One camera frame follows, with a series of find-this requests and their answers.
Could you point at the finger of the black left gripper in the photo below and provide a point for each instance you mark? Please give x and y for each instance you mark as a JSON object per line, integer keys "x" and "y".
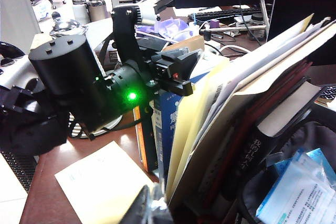
{"x": 178, "y": 87}
{"x": 189, "y": 61}

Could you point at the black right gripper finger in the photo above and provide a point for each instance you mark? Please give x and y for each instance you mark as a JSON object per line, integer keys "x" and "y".
{"x": 147, "y": 208}

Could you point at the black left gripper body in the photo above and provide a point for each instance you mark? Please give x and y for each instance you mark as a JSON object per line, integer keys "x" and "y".
{"x": 158, "y": 73}

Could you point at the blue paperback book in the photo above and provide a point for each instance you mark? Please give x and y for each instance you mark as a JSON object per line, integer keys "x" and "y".
{"x": 168, "y": 129}

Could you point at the thick cream yellow paperback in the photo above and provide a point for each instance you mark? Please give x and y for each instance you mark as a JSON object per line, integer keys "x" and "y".
{"x": 105, "y": 182}

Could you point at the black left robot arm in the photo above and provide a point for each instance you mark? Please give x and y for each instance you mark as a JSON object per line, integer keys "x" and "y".
{"x": 65, "y": 77}

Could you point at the orange spine hardcover book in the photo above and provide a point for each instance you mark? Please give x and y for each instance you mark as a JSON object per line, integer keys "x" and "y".
{"x": 140, "y": 150}

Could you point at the dark hardcover book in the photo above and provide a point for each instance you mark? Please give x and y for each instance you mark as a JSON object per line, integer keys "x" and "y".
{"x": 286, "y": 108}

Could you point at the brown cardboard box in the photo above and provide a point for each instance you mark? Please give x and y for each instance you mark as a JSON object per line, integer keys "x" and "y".
{"x": 186, "y": 44}

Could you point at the yellow folder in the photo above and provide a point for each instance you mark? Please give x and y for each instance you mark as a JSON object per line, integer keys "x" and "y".
{"x": 183, "y": 129}

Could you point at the black keyboard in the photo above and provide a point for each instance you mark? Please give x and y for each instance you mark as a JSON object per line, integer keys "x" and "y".
{"x": 225, "y": 14}

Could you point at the stack of folders and papers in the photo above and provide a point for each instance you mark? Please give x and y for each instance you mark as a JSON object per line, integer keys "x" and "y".
{"x": 223, "y": 134}

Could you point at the grey model jet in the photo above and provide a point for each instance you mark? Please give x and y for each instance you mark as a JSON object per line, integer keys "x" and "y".
{"x": 155, "y": 1}

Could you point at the white striped round disc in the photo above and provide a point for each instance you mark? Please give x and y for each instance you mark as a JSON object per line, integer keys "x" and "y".
{"x": 113, "y": 125}

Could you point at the white paper document stack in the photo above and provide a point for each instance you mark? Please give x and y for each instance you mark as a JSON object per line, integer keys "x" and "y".
{"x": 262, "y": 58}

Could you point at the glass jar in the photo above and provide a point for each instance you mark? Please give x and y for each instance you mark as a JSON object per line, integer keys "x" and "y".
{"x": 257, "y": 26}

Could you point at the steel thermos flask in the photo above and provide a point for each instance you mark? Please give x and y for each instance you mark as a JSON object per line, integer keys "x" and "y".
{"x": 97, "y": 9}

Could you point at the silver monitor stand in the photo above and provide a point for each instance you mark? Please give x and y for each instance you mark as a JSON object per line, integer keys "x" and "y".
{"x": 269, "y": 3}

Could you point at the white thermos flask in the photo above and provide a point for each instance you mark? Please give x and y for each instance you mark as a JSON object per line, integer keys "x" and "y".
{"x": 80, "y": 11}

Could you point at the chrome dome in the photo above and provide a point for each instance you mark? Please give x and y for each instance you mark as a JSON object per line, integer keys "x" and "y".
{"x": 67, "y": 26}

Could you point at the black monitor with rounded corner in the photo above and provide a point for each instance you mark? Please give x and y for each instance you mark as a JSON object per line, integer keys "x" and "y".
{"x": 302, "y": 3}

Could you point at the white blue mask pack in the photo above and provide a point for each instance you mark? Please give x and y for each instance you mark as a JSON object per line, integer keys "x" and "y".
{"x": 294, "y": 192}

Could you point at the blue tissue pack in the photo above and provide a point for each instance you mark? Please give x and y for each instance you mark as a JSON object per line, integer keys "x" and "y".
{"x": 317, "y": 155}

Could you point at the white cabinet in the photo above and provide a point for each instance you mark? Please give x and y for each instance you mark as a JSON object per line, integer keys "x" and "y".
{"x": 15, "y": 11}

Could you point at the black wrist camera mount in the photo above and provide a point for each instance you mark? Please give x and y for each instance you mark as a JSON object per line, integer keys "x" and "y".
{"x": 126, "y": 35}

